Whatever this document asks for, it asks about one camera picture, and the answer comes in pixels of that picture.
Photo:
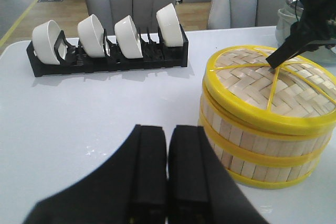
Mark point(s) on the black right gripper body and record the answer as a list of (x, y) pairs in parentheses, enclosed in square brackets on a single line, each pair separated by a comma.
[(316, 26)]

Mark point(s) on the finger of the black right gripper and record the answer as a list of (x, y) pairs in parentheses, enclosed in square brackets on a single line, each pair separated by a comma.
[(282, 54)]

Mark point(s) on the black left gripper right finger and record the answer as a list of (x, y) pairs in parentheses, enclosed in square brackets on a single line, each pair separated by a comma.
[(200, 189)]

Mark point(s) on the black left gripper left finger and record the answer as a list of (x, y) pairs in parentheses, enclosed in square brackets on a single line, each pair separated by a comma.
[(129, 187)]

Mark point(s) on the woven bamboo steamer lid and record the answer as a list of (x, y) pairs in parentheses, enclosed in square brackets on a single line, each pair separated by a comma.
[(297, 98)]

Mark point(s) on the green electric cooking pot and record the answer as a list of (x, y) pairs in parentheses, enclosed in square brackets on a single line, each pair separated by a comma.
[(289, 15)]

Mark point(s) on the bamboo steamer base tier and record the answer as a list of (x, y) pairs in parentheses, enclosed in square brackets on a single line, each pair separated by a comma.
[(264, 177)]

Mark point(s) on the black dish rack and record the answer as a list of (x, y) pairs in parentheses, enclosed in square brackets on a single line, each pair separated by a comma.
[(156, 55)]

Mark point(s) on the white bowl rightmost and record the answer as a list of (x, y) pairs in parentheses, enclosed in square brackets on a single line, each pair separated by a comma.
[(169, 25)]

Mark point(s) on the white bowl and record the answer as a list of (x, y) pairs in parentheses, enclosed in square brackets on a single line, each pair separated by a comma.
[(44, 37), (91, 32), (169, 25), (128, 38)]

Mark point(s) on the white bowl far left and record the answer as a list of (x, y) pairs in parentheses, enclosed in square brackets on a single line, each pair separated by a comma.
[(44, 37)]

